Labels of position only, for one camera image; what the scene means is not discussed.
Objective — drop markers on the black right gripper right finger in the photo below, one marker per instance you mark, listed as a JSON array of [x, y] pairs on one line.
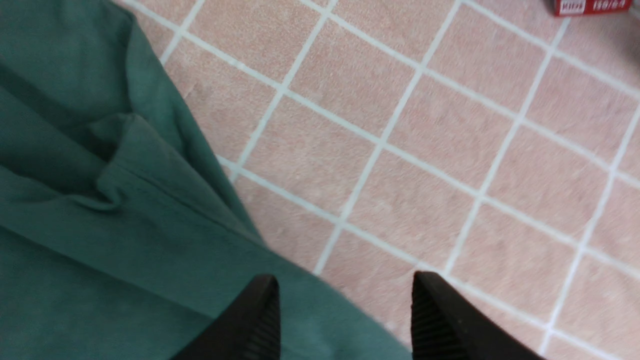
[[446, 326]]

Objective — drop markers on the pink grid tablecloth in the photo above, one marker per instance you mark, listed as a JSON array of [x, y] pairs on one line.
[[486, 140]]

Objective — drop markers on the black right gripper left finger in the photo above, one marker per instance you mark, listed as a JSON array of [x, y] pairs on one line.
[[249, 328]]

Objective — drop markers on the green long-sleeve top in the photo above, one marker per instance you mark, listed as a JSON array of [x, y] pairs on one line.
[[121, 235]]

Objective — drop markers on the blue crumpled garment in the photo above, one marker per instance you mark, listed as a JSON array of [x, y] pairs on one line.
[[578, 8]]

